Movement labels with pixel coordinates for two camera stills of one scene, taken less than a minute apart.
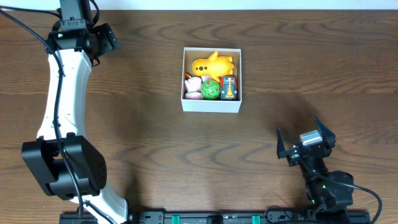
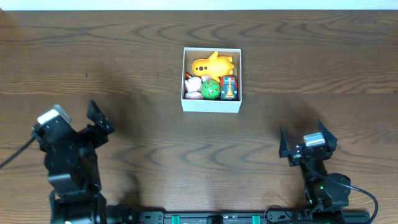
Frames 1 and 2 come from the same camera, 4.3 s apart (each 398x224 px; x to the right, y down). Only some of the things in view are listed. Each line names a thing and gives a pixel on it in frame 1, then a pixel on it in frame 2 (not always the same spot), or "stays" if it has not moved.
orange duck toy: (214, 66) stays
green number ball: (210, 89) stays
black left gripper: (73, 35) → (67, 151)
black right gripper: (293, 157) stays
